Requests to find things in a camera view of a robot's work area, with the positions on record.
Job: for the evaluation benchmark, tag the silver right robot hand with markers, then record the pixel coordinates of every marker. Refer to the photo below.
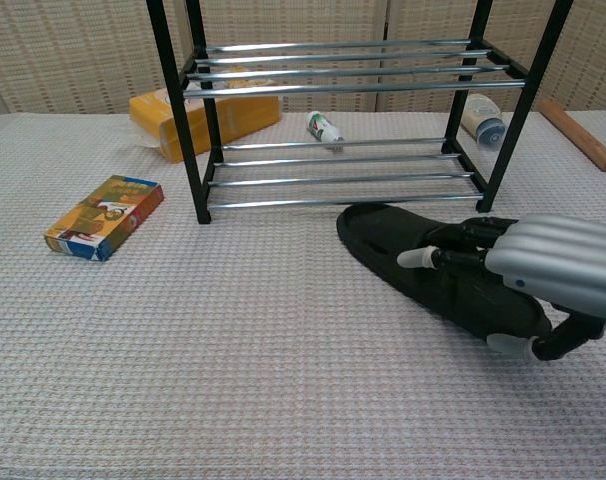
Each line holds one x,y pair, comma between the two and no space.
558,260

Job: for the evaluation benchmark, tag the black rubber slide sandal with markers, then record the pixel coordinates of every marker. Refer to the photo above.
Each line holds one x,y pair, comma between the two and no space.
383,240

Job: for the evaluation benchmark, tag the black metal shoe rack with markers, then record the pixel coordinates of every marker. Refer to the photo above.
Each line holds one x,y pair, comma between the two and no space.
333,90

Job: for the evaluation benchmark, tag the wooden rolling pin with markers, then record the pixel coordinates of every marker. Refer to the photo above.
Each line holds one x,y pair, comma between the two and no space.
578,135

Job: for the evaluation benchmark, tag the cream jar with blue lid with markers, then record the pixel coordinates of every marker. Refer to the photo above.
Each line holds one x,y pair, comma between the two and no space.
485,125

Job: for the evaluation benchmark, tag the small white green bottle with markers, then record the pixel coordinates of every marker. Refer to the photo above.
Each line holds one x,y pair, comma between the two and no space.
323,127

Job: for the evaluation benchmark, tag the yellow tissue pack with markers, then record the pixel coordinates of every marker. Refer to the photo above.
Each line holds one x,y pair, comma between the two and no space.
238,120

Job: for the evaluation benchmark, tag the white waffle table cloth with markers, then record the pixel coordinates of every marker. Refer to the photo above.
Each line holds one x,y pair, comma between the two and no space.
183,325

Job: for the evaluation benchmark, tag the colourful printed cardboard box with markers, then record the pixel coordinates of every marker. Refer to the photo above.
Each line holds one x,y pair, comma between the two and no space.
103,217

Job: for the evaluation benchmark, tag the beige woven folding screen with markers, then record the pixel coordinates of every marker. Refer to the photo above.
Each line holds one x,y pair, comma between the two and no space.
73,55

